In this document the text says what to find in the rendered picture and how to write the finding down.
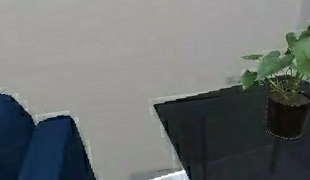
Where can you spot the green house plant in black pot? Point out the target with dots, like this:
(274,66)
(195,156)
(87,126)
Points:
(288,116)

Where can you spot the black glass table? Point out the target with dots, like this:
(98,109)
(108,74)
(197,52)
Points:
(222,129)

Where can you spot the dark blue sofa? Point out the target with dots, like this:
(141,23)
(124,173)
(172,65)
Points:
(22,164)

